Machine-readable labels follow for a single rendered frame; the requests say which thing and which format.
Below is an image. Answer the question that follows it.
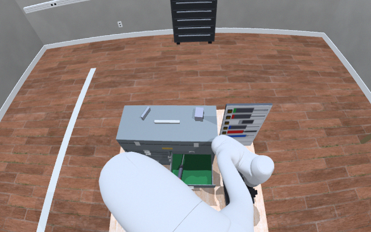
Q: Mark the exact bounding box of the grey rectangular bar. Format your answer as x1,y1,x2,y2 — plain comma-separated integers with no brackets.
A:
141,106,150,119

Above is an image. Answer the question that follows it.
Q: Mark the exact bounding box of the pale blue block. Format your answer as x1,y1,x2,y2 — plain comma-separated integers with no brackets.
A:
195,107,204,120

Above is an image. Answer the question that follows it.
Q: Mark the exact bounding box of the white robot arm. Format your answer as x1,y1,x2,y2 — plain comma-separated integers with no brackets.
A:
99,135,274,232

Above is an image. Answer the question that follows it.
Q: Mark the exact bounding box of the grey tool chest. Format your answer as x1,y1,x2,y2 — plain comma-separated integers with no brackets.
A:
116,105,218,189

